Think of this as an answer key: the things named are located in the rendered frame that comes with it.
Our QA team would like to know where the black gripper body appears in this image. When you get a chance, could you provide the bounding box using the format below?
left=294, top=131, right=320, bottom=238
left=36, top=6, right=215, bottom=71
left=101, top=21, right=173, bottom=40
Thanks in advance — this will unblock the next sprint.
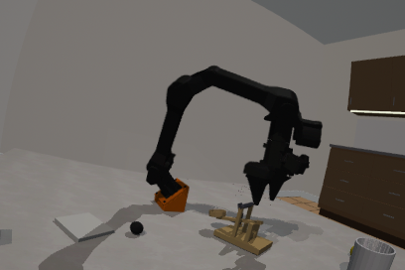
left=243, top=139, right=294, bottom=180

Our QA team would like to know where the black ball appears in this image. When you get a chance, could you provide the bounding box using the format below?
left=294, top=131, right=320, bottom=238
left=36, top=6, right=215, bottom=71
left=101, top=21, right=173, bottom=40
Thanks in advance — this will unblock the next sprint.
left=130, top=221, right=144, bottom=234

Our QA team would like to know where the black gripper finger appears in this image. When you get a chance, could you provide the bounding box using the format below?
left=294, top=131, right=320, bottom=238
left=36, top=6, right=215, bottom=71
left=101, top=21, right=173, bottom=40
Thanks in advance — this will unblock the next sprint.
left=245, top=174, right=274, bottom=205
left=269, top=175, right=291, bottom=201

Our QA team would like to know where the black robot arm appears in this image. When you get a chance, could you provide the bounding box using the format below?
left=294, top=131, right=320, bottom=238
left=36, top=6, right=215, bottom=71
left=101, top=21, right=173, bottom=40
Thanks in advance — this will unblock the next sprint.
left=146, top=66, right=323, bottom=199

